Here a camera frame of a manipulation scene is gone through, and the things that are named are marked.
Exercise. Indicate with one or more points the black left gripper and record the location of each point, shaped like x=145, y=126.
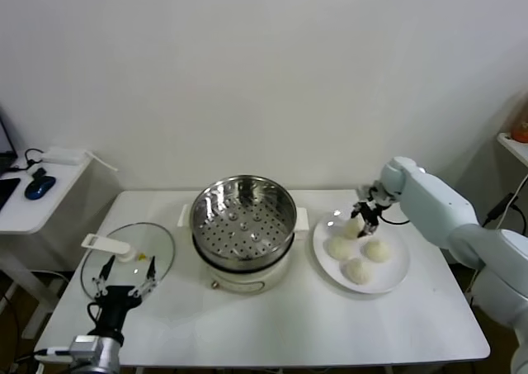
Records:
x=115, y=308

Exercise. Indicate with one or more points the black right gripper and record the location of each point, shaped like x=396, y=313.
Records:
x=369, y=211

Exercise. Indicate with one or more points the white steamed baozi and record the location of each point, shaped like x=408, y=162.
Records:
x=350, y=229
x=358, y=271
x=376, y=251
x=340, y=248

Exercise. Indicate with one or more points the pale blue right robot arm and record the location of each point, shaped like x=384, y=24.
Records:
x=433, y=209

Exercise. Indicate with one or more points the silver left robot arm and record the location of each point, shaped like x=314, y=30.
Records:
x=109, y=359

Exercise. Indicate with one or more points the stainless steel steamer basket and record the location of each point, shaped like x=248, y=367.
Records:
x=243, y=225

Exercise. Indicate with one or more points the white round plate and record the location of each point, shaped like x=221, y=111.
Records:
x=392, y=275

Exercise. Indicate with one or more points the white thin stick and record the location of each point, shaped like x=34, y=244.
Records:
x=101, y=161

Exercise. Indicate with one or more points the white electric cooker pot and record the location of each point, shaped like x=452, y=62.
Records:
x=243, y=281

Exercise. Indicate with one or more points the white side table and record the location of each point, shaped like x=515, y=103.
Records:
x=24, y=213

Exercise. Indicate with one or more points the blue computer mouse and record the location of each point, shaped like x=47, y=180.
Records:
x=39, y=188

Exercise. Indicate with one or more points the small black adapter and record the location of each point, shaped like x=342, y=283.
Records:
x=39, y=173

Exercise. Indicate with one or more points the black tablet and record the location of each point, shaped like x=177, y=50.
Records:
x=8, y=190

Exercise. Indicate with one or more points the white shelf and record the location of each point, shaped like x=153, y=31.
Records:
x=515, y=147

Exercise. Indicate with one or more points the black laptop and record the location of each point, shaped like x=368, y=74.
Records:
x=5, y=143

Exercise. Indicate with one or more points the orange bag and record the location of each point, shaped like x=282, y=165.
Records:
x=520, y=132

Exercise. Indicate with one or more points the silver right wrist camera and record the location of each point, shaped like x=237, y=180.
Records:
x=366, y=191

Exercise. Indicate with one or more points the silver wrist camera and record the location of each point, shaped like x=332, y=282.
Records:
x=366, y=191
x=86, y=344

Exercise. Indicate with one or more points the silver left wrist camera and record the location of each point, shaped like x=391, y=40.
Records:
x=86, y=344

